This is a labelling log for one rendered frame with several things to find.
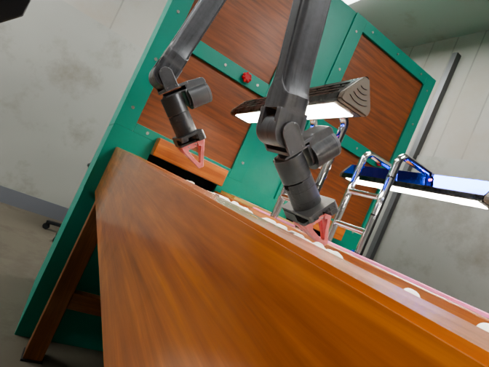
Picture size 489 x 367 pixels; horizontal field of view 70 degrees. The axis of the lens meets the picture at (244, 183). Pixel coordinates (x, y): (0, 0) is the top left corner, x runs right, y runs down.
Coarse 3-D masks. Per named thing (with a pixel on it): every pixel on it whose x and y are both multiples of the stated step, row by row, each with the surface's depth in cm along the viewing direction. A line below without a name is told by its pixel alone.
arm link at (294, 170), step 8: (304, 152) 65; (312, 152) 64; (280, 160) 63; (288, 160) 61; (296, 160) 61; (304, 160) 63; (312, 160) 64; (280, 168) 62; (288, 168) 62; (296, 168) 62; (304, 168) 62; (280, 176) 64; (288, 176) 62; (296, 176) 62; (304, 176) 62; (288, 184) 63
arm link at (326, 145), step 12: (288, 132) 58; (300, 132) 59; (312, 132) 64; (324, 132) 64; (264, 144) 65; (288, 144) 58; (300, 144) 59; (312, 144) 63; (324, 144) 64; (336, 144) 65; (288, 156) 60; (324, 156) 64; (336, 156) 67; (312, 168) 67
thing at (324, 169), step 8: (312, 120) 111; (344, 120) 98; (344, 128) 98; (320, 168) 100; (328, 168) 97; (320, 176) 97; (320, 184) 97; (280, 192) 111; (280, 200) 110; (288, 200) 107; (280, 208) 110; (272, 216) 110
